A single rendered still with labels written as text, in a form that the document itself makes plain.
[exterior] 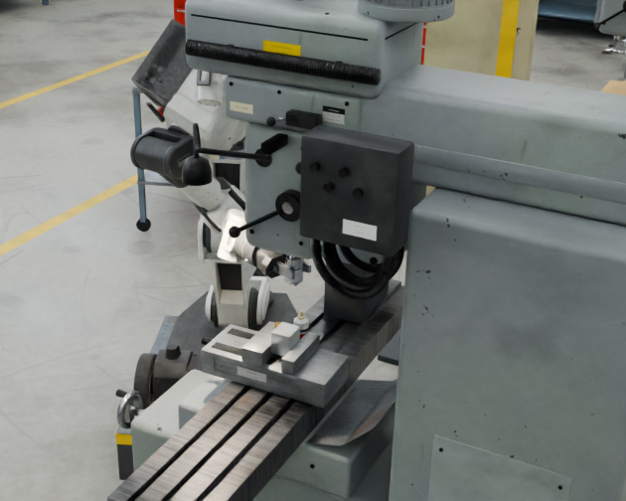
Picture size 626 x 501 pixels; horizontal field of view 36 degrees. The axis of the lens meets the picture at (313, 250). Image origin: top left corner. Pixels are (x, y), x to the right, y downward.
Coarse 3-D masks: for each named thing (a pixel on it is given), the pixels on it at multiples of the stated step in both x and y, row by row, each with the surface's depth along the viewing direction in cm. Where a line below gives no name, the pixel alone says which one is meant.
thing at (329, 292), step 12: (348, 264) 270; (360, 288) 272; (324, 300) 278; (336, 300) 277; (348, 300) 275; (360, 300) 273; (372, 300) 281; (324, 312) 280; (336, 312) 278; (348, 312) 277; (360, 312) 275
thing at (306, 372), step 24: (240, 336) 255; (312, 336) 248; (216, 360) 249; (240, 360) 245; (288, 360) 238; (312, 360) 246; (336, 360) 246; (264, 384) 245; (288, 384) 241; (312, 384) 237; (336, 384) 243
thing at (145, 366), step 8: (144, 360) 319; (152, 360) 319; (136, 368) 316; (144, 368) 316; (152, 368) 319; (136, 376) 315; (144, 376) 315; (136, 384) 315; (144, 384) 314; (144, 392) 314; (144, 400) 315; (152, 400) 328; (144, 408) 317
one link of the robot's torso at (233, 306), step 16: (208, 256) 313; (208, 272) 314; (224, 272) 320; (240, 272) 319; (224, 288) 327; (240, 288) 326; (224, 304) 325; (240, 304) 324; (256, 304) 330; (224, 320) 330; (240, 320) 329
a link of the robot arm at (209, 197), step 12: (216, 180) 275; (192, 192) 267; (204, 192) 269; (216, 192) 272; (228, 192) 276; (240, 192) 281; (204, 204) 273; (216, 204) 274; (204, 216) 276; (216, 228) 277
